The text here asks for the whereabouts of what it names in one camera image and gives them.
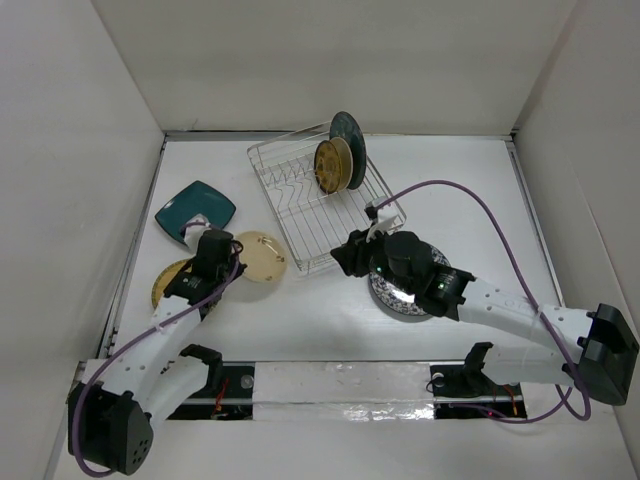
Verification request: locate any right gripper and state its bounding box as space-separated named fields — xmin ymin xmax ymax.
xmin=332 ymin=222 xmax=416 ymax=296

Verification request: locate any cream plate with characters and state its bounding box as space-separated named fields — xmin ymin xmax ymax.
xmin=235 ymin=231 xmax=288 ymax=283

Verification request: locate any brown gold patterned plate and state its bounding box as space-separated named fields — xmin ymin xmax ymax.
xmin=314 ymin=140 xmax=343 ymax=194

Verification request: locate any round teal plate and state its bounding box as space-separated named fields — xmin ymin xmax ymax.
xmin=329 ymin=111 xmax=367 ymax=190

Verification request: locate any plain cream plate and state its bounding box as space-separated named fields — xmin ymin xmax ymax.
xmin=330 ymin=136 xmax=354 ymax=191

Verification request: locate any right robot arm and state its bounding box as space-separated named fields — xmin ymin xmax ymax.
xmin=330 ymin=231 xmax=639 ymax=406

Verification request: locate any yellow plate under left arm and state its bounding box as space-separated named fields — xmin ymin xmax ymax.
xmin=148 ymin=257 xmax=221 ymax=316

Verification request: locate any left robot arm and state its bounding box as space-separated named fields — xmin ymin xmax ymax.
xmin=67 ymin=221 xmax=246 ymax=479

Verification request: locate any blue floral white plate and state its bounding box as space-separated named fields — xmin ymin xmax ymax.
xmin=368 ymin=245 xmax=450 ymax=322

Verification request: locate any square teal plate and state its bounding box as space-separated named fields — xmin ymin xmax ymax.
xmin=154 ymin=180 xmax=236 ymax=244

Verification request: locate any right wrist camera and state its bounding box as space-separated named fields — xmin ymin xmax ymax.
xmin=365 ymin=197 xmax=399 ymax=242

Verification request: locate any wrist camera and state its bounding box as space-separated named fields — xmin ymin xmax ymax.
xmin=365 ymin=197 xmax=399 ymax=242
xmin=180 ymin=214 xmax=212 ymax=253

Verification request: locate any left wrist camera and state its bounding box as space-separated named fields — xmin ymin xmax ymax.
xmin=180 ymin=214 xmax=212 ymax=253

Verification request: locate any wire dish rack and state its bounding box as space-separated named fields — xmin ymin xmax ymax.
xmin=247 ymin=121 xmax=391 ymax=273

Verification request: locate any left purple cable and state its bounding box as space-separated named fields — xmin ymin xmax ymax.
xmin=72 ymin=223 xmax=246 ymax=475

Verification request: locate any purple cable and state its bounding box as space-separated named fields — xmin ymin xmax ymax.
xmin=374 ymin=179 xmax=592 ymax=424
xmin=72 ymin=223 xmax=246 ymax=475

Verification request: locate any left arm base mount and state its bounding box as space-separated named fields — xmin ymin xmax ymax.
xmin=168 ymin=344 xmax=256 ymax=421

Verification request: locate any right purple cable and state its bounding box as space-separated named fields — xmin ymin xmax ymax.
xmin=374 ymin=179 xmax=592 ymax=424

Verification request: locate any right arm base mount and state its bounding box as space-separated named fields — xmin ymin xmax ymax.
xmin=425 ymin=342 xmax=527 ymax=420

